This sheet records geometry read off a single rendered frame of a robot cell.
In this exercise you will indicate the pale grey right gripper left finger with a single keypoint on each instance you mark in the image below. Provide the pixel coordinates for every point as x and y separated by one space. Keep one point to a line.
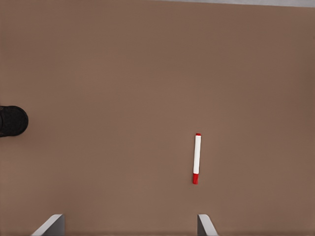
54 225

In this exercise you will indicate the white marker pen, red cap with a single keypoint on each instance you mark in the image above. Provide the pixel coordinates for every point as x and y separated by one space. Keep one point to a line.
197 157

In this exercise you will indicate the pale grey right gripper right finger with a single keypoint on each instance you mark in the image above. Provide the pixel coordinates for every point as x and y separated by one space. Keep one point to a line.
205 226

